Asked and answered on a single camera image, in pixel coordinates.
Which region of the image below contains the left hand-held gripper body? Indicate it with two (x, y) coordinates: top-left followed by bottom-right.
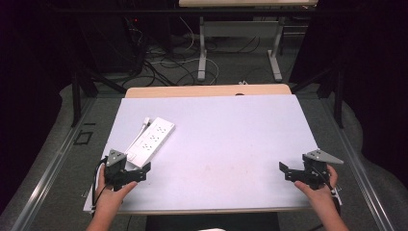
(103, 148), (130, 191)

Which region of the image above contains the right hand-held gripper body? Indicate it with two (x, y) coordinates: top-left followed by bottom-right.
(302, 148), (344, 191)

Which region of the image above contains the white power strip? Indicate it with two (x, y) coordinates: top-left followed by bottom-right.
(124, 116), (177, 168)

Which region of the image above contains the person's right hand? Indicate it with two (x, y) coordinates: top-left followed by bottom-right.
(293, 165), (340, 210)

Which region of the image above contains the person's left hand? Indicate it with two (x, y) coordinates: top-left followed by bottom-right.
(93, 166), (139, 214)

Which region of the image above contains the white table mat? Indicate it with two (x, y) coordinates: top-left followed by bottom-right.
(83, 93), (319, 214)

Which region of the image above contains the black metal stand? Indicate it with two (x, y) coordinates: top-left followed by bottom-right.
(70, 61), (128, 128)
(289, 59), (346, 130)

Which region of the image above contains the wooden table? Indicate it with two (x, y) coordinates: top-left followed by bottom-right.
(121, 84), (314, 216)

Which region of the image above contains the dark curtain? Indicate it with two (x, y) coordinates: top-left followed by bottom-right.
(0, 0), (81, 216)
(288, 0), (408, 191)

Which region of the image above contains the white desk with metal legs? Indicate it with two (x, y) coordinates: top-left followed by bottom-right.
(178, 0), (319, 83)

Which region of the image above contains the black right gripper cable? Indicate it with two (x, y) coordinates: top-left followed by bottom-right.
(311, 166), (343, 215)

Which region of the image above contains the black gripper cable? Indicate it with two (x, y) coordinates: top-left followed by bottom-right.
(91, 156), (109, 211)
(311, 166), (343, 215)

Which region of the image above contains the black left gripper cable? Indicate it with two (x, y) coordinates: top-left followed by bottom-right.
(91, 156), (109, 211)

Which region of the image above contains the white power strip cable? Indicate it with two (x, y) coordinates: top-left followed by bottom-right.
(125, 116), (152, 155)

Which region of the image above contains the metal floor rail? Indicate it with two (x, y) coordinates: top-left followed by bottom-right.
(9, 97), (97, 231)
(317, 95), (397, 231)

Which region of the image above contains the black floor cables bundle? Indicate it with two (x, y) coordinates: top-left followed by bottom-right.
(119, 17), (200, 89)

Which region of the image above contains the white floor cable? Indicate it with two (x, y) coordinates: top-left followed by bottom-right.
(150, 16), (220, 86)

